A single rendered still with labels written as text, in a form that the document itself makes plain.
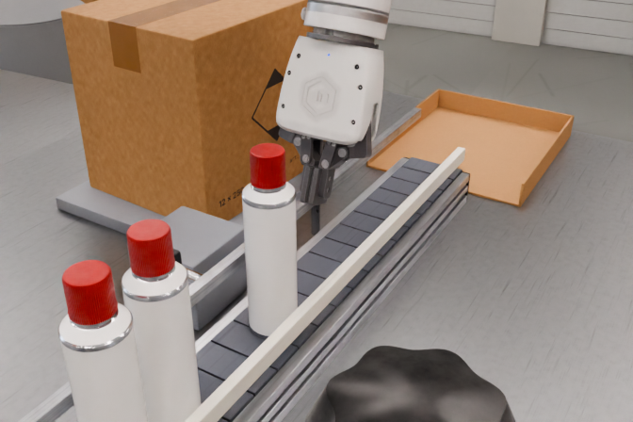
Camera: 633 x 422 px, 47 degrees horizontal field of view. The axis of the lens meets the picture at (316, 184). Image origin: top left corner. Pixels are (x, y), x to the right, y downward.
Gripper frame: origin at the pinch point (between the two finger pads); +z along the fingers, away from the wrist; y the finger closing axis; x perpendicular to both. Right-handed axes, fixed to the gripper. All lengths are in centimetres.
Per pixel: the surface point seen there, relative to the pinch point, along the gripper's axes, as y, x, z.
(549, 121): 9, 69, -8
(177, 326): 2.4, -23.6, 8.9
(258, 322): -0.2, -6.7, 14.0
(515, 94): -58, 314, -8
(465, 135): -3, 60, -3
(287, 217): 2.3, -9.1, 1.8
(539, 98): -46, 315, -8
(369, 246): 4.0, 8.2, 7.0
